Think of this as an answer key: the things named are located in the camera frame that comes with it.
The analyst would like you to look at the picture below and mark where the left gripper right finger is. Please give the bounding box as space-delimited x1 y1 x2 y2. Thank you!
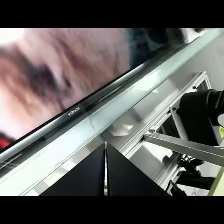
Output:
106 142 170 197

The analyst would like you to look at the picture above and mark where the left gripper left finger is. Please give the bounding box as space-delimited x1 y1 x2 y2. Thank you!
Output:
41 142 107 197

